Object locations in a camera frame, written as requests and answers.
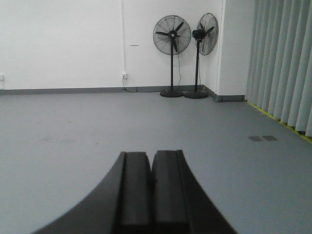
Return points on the grey vertical blinds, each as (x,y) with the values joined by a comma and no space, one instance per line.
(280,73)

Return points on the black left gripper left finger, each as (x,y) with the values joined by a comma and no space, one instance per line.
(120,203)

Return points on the black pedestal fan right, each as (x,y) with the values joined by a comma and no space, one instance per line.
(206,36)

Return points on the grey floor outlet cover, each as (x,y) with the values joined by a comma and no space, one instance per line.
(262,138)

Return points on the black pedestal fan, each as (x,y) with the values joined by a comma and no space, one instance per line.
(206,36)
(171,36)

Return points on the black pedestal fan left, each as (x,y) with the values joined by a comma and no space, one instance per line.
(171,36)

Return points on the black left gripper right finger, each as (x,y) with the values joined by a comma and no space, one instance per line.
(180,204)

